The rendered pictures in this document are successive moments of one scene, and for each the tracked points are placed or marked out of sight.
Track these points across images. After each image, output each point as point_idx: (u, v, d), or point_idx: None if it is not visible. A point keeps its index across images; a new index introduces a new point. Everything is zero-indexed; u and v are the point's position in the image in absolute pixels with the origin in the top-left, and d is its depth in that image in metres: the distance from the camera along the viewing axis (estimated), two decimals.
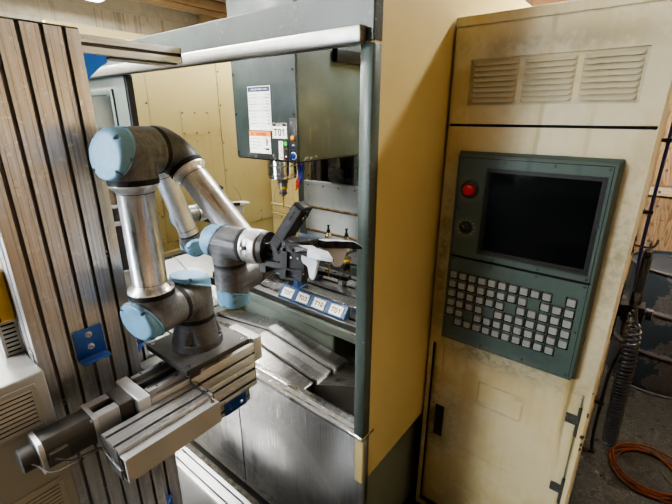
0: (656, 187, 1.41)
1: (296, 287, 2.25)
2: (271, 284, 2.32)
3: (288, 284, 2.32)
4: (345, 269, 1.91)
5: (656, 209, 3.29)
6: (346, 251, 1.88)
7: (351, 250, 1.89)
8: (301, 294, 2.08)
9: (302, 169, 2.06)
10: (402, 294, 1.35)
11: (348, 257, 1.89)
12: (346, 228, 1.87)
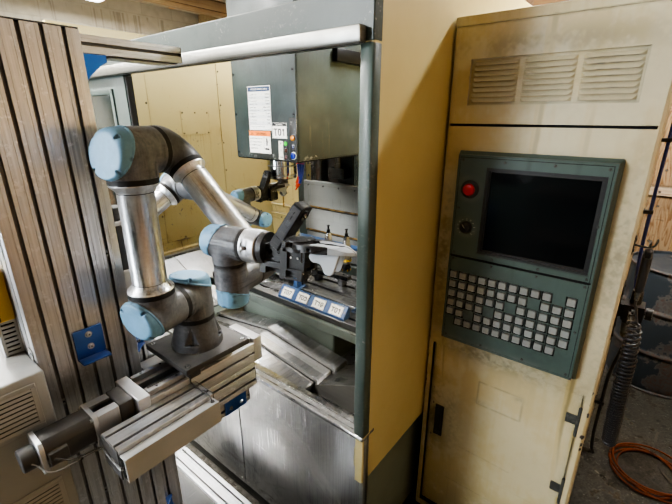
0: (656, 187, 1.41)
1: (296, 287, 2.25)
2: (271, 284, 2.32)
3: (288, 284, 2.32)
4: (345, 269, 1.91)
5: (656, 209, 3.29)
6: None
7: None
8: (301, 294, 2.08)
9: (302, 169, 2.06)
10: (402, 294, 1.35)
11: (348, 258, 1.89)
12: (346, 228, 1.87)
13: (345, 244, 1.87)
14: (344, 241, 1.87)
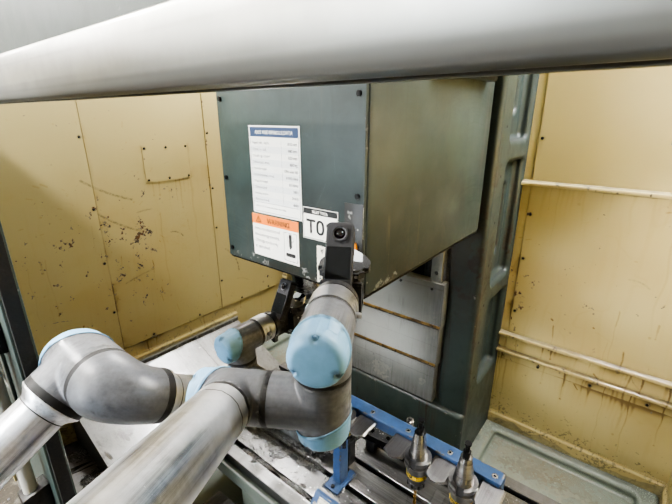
0: None
1: (338, 483, 1.23)
2: (291, 467, 1.30)
3: (321, 466, 1.30)
4: None
5: None
6: (466, 490, 0.85)
7: (475, 483, 0.87)
8: None
9: None
10: None
11: (470, 500, 0.87)
12: (467, 441, 0.85)
13: (466, 475, 0.85)
14: (463, 469, 0.85)
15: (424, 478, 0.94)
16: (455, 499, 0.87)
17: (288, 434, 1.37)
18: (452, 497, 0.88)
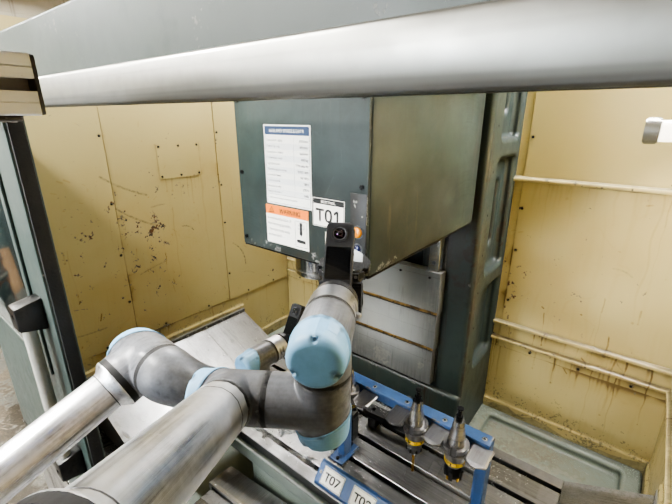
0: None
1: (342, 455, 1.33)
2: (299, 442, 1.40)
3: None
4: (453, 478, 0.99)
5: None
6: (459, 450, 0.95)
7: (467, 445, 0.97)
8: (359, 492, 1.16)
9: None
10: None
11: (462, 460, 0.97)
12: (459, 406, 0.95)
13: (459, 437, 0.95)
14: (456, 431, 0.95)
15: (421, 443, 1.04)
16: (449, 459, 0.97)
17: None
18: (446, 458, 0.98)
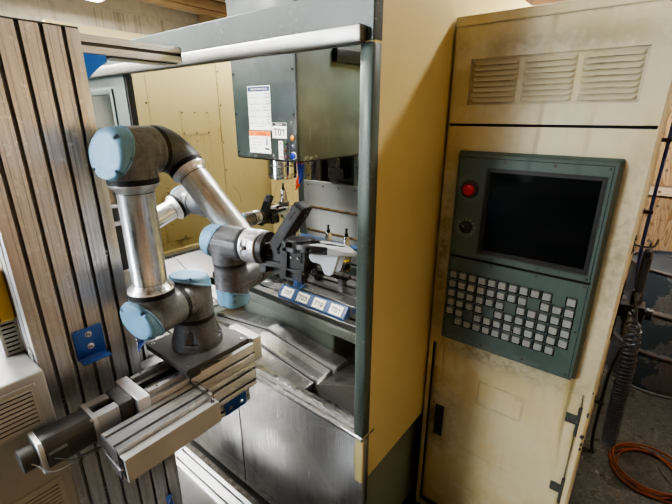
0: (656, 187, 1.41)
1: (296, 287, 2.25)
2: (271, 284, 2.32)
3: (288, 284, 2.32)
4: (345, 269, 1.91)
5: (656, 209, 3.29)
6: None
7: None
8: (301, 294, 2.08)
9: (302, 169, 2.06)
10: (402, 294, 1.35)
11: (348, 257, 1.89)
12: (346, 228, 1.87)
13: (345, 244, 1.87)
14: (344, 241, 1.87)
15: None
16: None
17: None
18: None
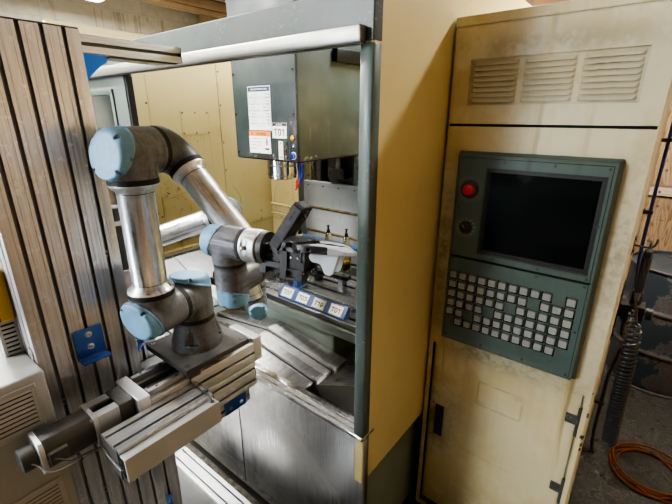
0: (656, 187, 1.41)
1: (296, 287, 2.25)
2: (271, 284, 2.32)
3: (288, 284, 2.32)
4: (345, 269, 1.91)
5: (656, 209, 3.29)
6: None
7: None
8: (301, 294, 2.08)
9: (302, 169, 2.06)
10: (402, 294, 1.35)
11: (348, 258, 1.89)
12: (346, 228, 1.87)
13: (345, 244, 1.87)
14: (344, 241, 1.87)
15: None
16: None
17: None
18: None
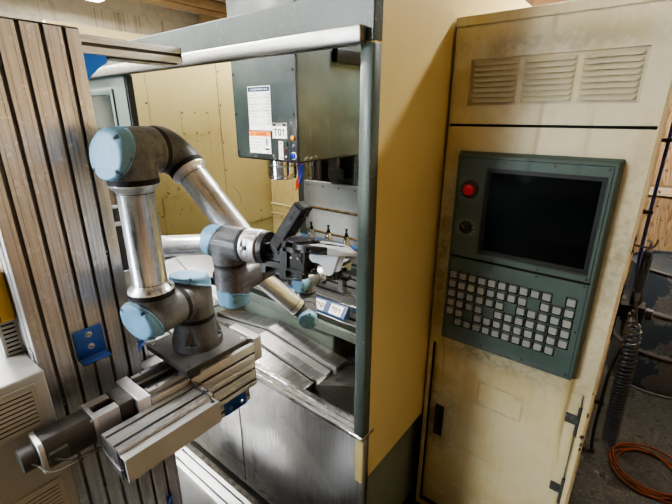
0: (656, 187, 1.41)
1: None
2: None
3: (288, 284, 2.32)
4: (345, 269, 1.91)
5: (656, 209, 3.29)
6: None
7: None
8: None
9: (302, 169, 2.06)
10: (402, 294, 1.35)
11: (348, 258, 1.89)
12: (346, 228, 1.87)
13: (345, 244, 1.87)
14: (344, 241, 1.87)
15: None
16: None
17: None
18: None
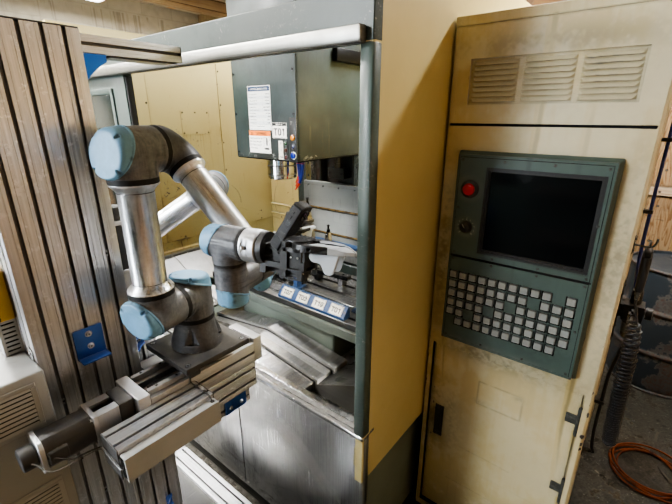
0: (656, 186, 1.41)
1: (296, 287, 2.25)
2: (271, 284, 2.32)
3: (288, 284, 2.32)
4: None
5: (656, 209, 3.29)
6: (306, 220, 1.85)
7: (312, 219, 1.86)
8: (301, 294, 2.08)
9: (302, 169, 2.06)
10: (402, 294, 1.35)
11: None
12: (307, 197, 1.84)
13: None
14: None
15: None
16: (303, 227, 1.87)
17: None
18: (302, 227, 1.87)
